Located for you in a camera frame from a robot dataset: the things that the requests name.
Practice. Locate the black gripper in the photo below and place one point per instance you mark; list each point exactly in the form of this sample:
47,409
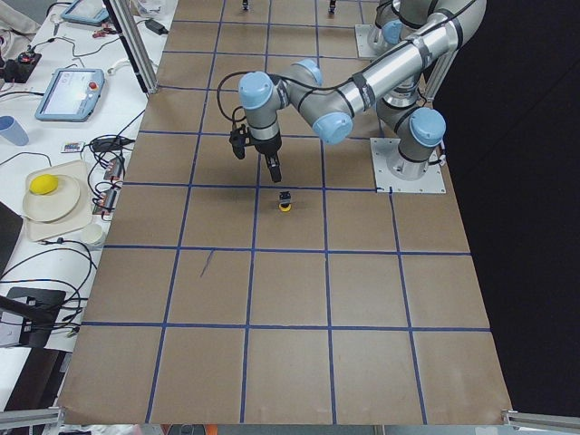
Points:
268,148

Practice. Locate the yellow push button switch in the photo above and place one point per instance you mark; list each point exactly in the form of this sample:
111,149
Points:
285,201

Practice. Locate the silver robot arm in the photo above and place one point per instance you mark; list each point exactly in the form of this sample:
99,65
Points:
388,29
429,31

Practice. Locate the black monitor stand base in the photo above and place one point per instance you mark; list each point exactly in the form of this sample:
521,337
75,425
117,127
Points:
28,316

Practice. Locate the brown paper table cover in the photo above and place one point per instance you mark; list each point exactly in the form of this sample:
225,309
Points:
211,305

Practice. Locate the black power adapter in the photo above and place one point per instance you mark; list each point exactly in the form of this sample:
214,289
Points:
156,27

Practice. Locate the white paper cup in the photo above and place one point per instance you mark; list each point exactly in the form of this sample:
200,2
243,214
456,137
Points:
93,236

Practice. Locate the small colourful card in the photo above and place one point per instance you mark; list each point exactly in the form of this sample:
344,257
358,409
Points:
73,147

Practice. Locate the near blue teach pendant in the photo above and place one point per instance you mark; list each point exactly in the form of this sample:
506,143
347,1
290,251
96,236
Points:
72,95

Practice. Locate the blue teach pendant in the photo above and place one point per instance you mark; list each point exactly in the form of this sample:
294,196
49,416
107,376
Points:
72,95
88,12

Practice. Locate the round beige plate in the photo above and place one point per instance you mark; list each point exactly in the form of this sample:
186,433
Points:
47,208

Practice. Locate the square beige tray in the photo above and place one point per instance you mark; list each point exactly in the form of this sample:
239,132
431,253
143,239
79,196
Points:
78,218

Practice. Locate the far blue teach pendant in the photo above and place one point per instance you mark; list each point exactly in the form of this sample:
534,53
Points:
88,12

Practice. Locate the yellow lemon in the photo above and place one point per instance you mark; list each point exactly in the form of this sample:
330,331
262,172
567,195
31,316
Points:
43,184

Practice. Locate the light blue cup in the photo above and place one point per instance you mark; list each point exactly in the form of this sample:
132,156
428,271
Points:
12,131

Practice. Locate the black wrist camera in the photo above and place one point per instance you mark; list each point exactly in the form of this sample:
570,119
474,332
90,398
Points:
238,139

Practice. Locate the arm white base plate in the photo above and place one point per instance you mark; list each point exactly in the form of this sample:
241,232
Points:
370,41
395,174

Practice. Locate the aluminium frame post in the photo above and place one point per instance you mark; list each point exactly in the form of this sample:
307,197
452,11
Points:
123,21

